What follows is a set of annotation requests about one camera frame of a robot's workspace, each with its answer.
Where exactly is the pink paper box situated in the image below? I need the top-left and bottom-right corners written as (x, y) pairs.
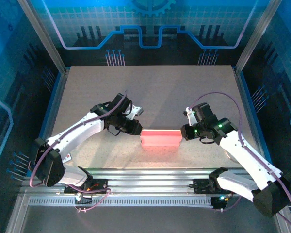
top-left (140, 129), bottom-right (182, 148)

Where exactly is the control board with lights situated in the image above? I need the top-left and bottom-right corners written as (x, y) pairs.
top-left (211, 195), bottom-right (231, 210)

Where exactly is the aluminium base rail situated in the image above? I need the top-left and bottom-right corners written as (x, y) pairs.
top-left (20, 167), bottom-right (284, 197)

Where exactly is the aluminium side rail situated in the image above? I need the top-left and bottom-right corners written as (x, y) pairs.
top-left (232, 65), bottom-right (277, 175)
top-left (30, 67), bottom-right (70, 175)

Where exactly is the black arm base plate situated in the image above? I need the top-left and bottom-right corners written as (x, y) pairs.
top-left (64, 178), bottom-right (109, 195)
top-left (193, 178), bottom-right (238, 195)

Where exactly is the slotted cable duct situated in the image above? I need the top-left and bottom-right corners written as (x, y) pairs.
top-left (28, 197), bottom-right (215, 207)

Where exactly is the aluminium frame post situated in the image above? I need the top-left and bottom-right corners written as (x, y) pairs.
top-left (17, 0), bottom-right (66, 73)
top-left (234, 0), bottom-right (283, 72)

